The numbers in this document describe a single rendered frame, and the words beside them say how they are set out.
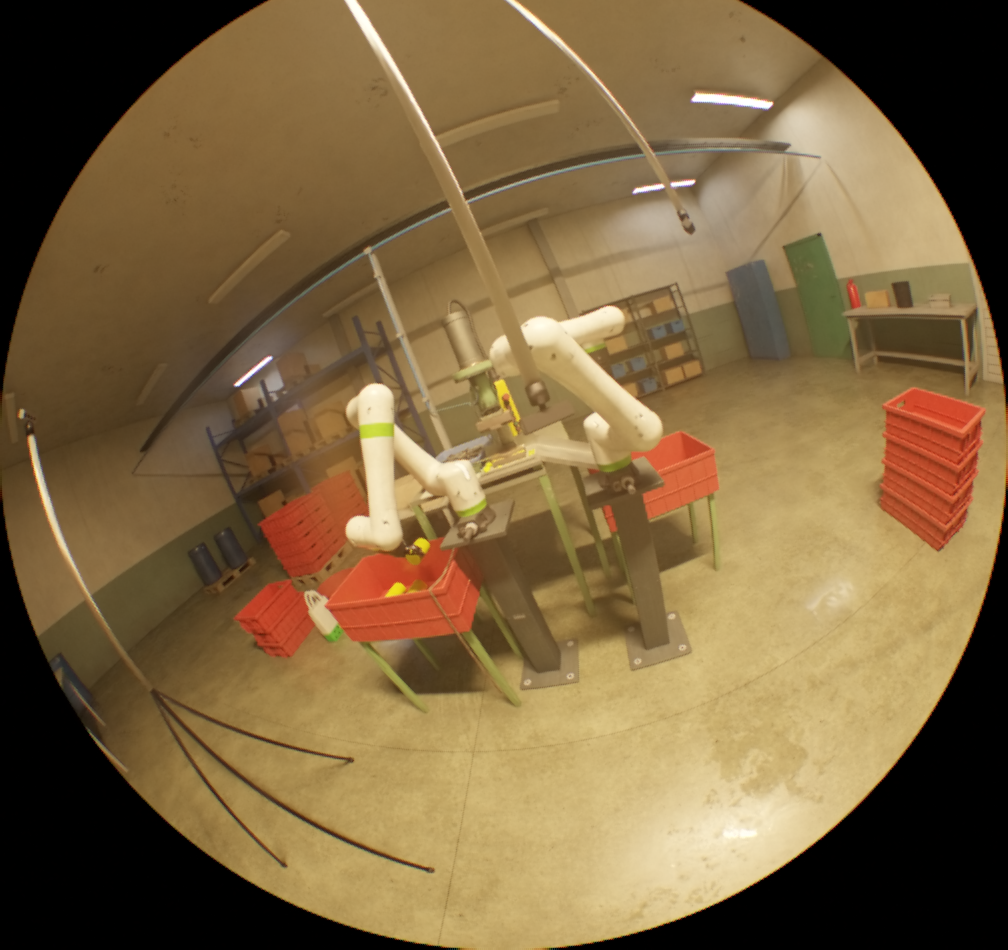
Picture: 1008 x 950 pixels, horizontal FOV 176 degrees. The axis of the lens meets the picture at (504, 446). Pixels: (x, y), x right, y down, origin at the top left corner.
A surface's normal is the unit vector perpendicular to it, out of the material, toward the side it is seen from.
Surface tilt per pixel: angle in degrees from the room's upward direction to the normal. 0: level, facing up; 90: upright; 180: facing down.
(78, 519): 90
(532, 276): 90
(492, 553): 90
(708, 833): 0
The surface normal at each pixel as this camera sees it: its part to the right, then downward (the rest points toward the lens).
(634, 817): -0.37, -0.91
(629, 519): -0.14, 0.28
